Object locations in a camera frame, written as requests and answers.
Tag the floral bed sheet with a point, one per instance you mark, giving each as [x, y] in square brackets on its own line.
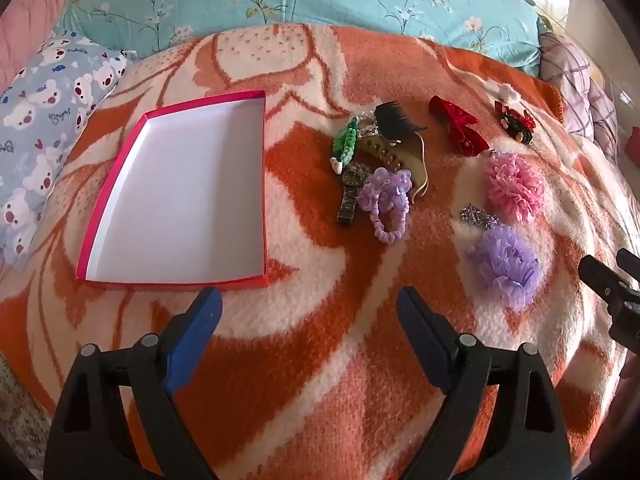
[20, 410]

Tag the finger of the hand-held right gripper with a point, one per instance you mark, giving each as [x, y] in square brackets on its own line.
[629, 261]
[600, 276]

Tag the red bow hair clip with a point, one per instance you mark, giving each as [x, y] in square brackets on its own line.
[457, 125]

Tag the blue bear print pillow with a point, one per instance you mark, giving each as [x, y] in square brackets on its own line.
[47, 125]

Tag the pink mesh flower scrunchie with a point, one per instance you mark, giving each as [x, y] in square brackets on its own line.
[515, 187]

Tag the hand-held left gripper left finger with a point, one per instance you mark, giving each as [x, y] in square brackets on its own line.
[199, 327]

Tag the beige studded hair clip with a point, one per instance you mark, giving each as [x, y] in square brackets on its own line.
[400, 155]

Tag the purple mesh flower scrunchie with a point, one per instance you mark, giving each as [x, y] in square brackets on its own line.
[507, 265]

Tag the pink quilt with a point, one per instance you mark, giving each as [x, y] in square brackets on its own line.
[25, 15]

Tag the orange and cream blanket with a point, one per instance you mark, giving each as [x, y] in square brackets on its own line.
[320, 270]

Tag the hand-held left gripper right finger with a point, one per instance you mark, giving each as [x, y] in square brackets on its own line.
[419, 327]

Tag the red shallow cardboard box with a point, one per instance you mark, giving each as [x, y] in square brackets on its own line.
[185, 195]

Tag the small red black hair clip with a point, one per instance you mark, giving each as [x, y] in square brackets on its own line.
[516, 121]

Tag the plaid pillow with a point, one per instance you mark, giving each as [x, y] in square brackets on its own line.
[580, 87]

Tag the metal wristwatch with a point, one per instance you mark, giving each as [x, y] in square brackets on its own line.
[351, 187]

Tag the pearl scrunchie with silver bow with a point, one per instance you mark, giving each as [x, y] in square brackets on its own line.
[367, 127]

